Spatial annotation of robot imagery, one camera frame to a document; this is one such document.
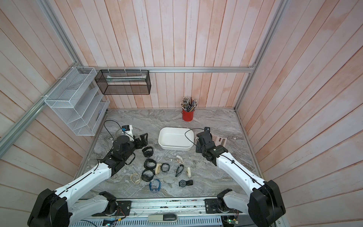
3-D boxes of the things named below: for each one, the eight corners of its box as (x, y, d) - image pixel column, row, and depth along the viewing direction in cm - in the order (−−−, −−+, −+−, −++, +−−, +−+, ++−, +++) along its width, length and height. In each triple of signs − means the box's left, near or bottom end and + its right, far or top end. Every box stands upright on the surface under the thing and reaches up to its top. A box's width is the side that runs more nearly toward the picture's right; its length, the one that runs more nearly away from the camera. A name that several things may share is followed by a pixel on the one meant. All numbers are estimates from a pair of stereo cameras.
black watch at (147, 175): (140, 179, 85) (138, 176, 82) (145, 169, 89) (144, 166, 86) (150, 183, 83) (149, 181, 80) (155, 173, 87) (154, 170, 84)
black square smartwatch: (160, 171, 88) (160, 170, 87) (161, 164, 91) (161, 162, 90) (169, 171, 88) (169, 170, 87) (169, 164, 91) (169, 162, 90)
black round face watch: (178, 187, 82) (178, 185, 80) (178, 181, 84) (178, 179, 83) (193, 187, 82) (193, 185, 80) (192, 181, 84) (192, 179, 83)
